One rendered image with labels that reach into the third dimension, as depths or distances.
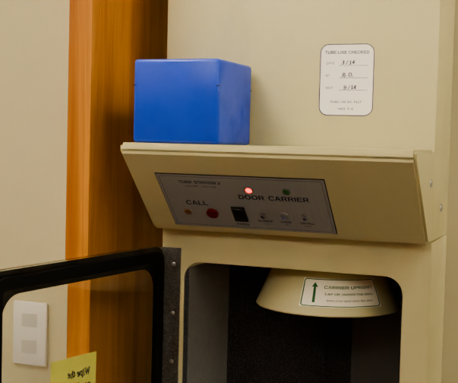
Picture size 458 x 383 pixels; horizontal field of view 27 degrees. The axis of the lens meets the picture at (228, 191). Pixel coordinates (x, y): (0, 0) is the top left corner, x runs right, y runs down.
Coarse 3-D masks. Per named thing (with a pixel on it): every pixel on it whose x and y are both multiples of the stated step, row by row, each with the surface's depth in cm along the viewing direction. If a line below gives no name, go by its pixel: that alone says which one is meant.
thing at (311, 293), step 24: (264, 288) 116; (288, 288) 112; (312, 288) 110; (336, 288) 110; (360, 288) 110; (384, 288) 113; (288, 312) 110; (312, 312) 109; (336, 312) 109; (360, 312) 109; (384, 312) 111
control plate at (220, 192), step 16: (160, 176) 104; (176, 176) 103; (192, 176) 103; (208, 176) 102; (224, 176) 101; (240, 176) 100; (256, 176) 100; (176, 192) 105; (192, 192) 105; (208, 192) 104; (224, 192) 103; (240, 192) 102; (256, 192) 102; (272, 192) 101; (304, 192) 99; (320, 192) 99; (176, 208) 108; (192, 208) 107; (208, 208) 106; (224, 208) 105; (256, 208) 104; (272, 208) 103; (288, 208) 102; (304, 208) 101; (320, 208) 101; (192, 224) 109; (208, 224) 108; (224, 224) 107; (240, 224) 106; (256, 224) 106; (272, 224) 105; (288, 224) 104; (304, 224) 103; (320, 224) 103
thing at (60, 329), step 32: (64, 288) 96; (96, 288) 101; (128, 288) 106; (32, 320) 92; (64, 320) 96; (96, 320) 101; (128, 320) 106; (32, 352) 92; (64, 352) 96; (96, 352) 101; (128, 352) 107
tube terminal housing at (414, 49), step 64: (192, 0) 112; (256, 0) 109; (320, 0) 106; (384, 0) 103; (448, 0) 106; (256, 64) 109; (384, 64) 104; (448, 64) 108; (256, 128) 109; (320, 128) 107; (384, 128) 104; (448, 128) 110; (192, 256) 113; (256, 256) 110; (320, 256) 107; (384, 256) 105
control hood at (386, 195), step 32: (128, 160) 104; (160, 160) 102; (192, 160) 101; (224, 160) 99; (256, 160) 98; (288, 160) 97; (320, 160) 95; (352, 160) 94; (384, 160) 93; (416, 160) 92; (160, 192) 106; (352, 192) 97; (384, 192) 96; (416, 192) 95; (160, 224) 111; (352, 224) 101; (384, 224) 100; (416, 224) 98
